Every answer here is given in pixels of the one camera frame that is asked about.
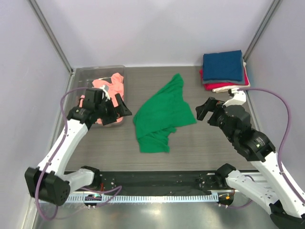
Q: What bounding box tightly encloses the green t shirt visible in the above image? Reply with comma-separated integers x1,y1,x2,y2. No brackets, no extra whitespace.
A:
133,73,196,153

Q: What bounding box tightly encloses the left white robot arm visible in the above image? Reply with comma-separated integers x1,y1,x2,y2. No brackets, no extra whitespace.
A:
25,88,132,206

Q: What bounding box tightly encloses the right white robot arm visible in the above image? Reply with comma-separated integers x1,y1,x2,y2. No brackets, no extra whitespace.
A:
195,97,305,229

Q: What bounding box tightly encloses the folded red t shirt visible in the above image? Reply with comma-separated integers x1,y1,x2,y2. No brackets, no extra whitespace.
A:
199,69,238,91

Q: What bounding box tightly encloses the folded cream t shirt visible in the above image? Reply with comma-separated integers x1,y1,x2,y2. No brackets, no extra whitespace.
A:
212,65,251,93

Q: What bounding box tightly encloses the salmon pink t shirt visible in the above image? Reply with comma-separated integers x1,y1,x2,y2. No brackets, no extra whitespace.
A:
80,73,125,125

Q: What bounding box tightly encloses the clear plastic bin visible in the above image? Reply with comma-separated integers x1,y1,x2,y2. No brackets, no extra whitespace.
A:
76,65,128,128

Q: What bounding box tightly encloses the folded blue t shirt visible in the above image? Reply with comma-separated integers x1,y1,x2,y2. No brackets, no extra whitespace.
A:
203,50,244,81

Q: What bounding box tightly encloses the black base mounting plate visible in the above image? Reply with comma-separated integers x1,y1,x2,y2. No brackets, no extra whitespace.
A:
100,170,227,193

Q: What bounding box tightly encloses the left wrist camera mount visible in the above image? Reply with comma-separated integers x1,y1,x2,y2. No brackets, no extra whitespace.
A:
99,84,111,101

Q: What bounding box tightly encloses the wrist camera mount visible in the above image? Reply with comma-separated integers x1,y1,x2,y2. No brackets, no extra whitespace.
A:
223,88,246,107
99,84,111,101

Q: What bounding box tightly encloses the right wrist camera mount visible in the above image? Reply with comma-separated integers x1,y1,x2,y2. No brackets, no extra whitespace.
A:
223,88,246,107

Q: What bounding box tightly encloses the aluminium extrusion rail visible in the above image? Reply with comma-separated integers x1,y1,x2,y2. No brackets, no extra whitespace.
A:
247,173,266,183

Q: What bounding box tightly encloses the left corner aluminium post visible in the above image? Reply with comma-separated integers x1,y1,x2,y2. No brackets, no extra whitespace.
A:
28,0,73,74

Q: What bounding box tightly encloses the corner aluminium post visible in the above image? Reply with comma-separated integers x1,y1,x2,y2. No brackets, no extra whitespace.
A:
28,0,73,74
244,0,283,62

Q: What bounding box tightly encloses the slotted cable duct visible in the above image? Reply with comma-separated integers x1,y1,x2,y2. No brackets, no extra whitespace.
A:
66,193,219,204

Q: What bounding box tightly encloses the right corner aluminium post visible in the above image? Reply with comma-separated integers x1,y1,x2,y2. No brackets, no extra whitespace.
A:
244,0,283,62

